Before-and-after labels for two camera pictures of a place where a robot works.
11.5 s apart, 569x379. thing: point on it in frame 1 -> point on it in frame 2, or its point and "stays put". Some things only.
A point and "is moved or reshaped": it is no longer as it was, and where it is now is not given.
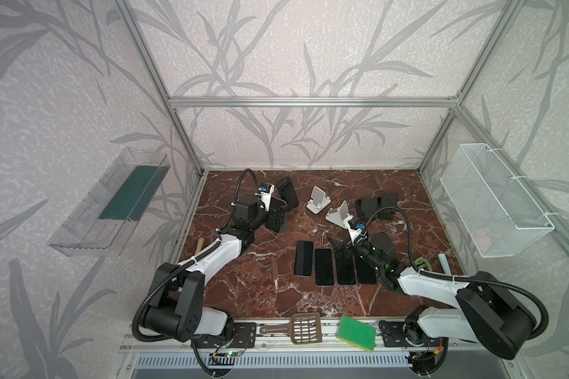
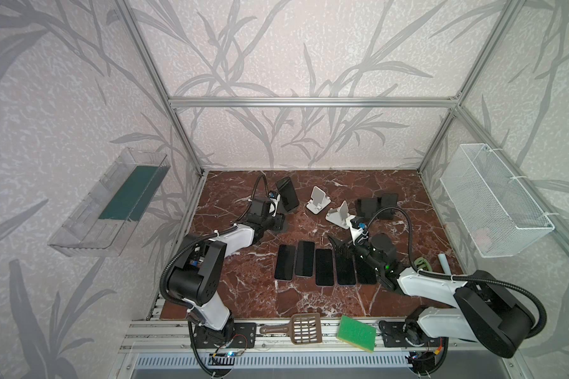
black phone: x=276 y=202 is moved or reshaped
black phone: x=286 y=189 stays put
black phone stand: x=366 y=207 stays put
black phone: x=345 y=270 stays put
